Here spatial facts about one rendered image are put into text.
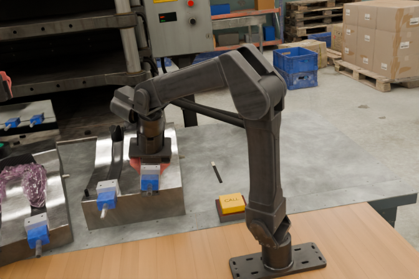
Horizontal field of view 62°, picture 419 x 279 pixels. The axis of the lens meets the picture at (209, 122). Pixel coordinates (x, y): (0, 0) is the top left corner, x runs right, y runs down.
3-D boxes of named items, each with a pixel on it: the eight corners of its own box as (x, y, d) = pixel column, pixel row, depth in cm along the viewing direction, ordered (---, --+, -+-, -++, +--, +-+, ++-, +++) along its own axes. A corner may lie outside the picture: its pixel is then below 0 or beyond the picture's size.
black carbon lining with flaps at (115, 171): (159, 184, 98) (154, 154, 94) (101, 193, 96) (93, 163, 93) (159, 136, 130) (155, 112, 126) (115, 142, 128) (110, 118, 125)
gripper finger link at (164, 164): (141, 163, 94) (141, 137, 88) (168, 163, 95) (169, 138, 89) (140, 183, 89) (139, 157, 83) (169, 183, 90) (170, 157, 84)
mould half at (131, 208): (186, 214, 95) (179, 171, 90) (88, 230, 93) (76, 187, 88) (177, 140, 141) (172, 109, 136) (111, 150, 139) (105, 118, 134)
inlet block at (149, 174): (159, 204, 82) (160, 182, 81) (138, 205, 81) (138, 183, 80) (159, 184, 95) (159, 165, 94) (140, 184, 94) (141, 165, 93)
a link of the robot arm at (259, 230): (247, 220, 69) (275, 228, 66) (265, 197, 76) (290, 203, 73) (249, 246, 71) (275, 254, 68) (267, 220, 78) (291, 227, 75)
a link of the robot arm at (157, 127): (129, 131, 82) (128, 108, 78) (145, 119, 86) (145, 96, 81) (151, 144, 80) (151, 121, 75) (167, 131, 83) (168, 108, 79)
